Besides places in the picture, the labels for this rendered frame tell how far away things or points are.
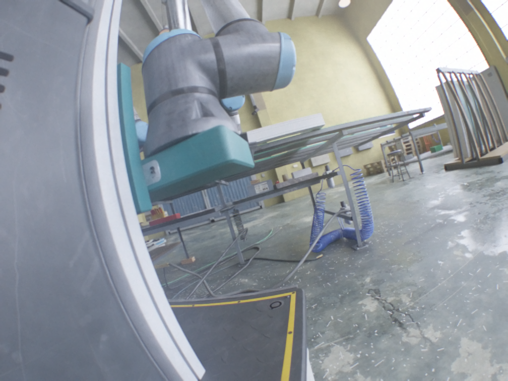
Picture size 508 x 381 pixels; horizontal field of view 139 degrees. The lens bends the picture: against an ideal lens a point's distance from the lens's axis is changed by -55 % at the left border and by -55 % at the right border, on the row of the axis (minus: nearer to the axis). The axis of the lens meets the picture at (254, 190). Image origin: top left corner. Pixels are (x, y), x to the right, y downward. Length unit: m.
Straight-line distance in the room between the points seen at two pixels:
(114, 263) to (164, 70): 0.33
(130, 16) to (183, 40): 9.11
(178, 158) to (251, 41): 0.28
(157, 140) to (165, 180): 0.06
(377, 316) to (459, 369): 0.43
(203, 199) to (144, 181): 7.51
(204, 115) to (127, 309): 0.33
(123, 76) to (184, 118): 0.18
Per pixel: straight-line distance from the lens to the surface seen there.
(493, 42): 7.14
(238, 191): 7.65
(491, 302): 0.97
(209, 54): 0.43
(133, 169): 0.36
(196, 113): 0.35
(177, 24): 0.86
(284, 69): 0.47
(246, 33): 0.49
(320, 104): 8.83
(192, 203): 8.01
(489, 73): 7.08
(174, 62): 0.42
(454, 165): 4.22
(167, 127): 0.34
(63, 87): 0.18
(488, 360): 0.78
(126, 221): 0.32
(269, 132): 1.13
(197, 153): 0.31
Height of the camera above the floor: 0.61
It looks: 1 degrees up
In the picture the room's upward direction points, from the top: 17 degrees counter-clockwise
